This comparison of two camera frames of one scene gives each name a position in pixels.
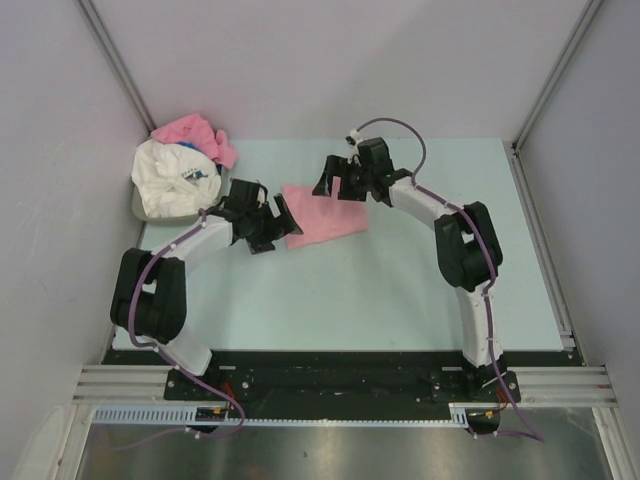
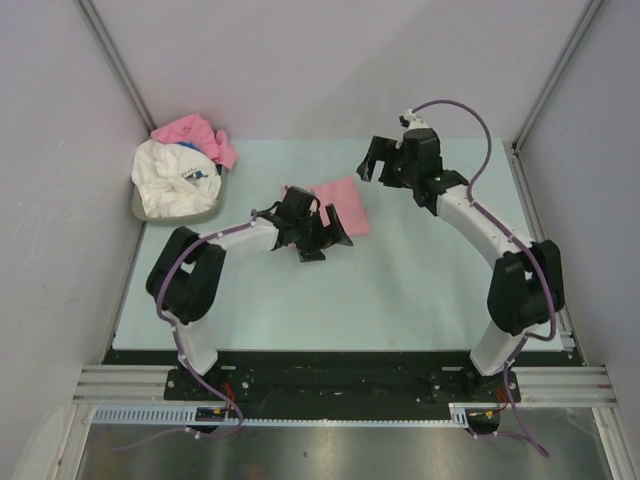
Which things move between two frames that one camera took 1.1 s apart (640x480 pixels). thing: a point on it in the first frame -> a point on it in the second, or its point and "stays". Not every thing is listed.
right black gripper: (334, 166) -> (383, 150)
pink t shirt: (322, 217) stays
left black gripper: (265, 242) -> (325, 236)
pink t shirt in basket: (197, 130) stays
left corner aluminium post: (113, 52) stays
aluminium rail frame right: (578, 384) stays
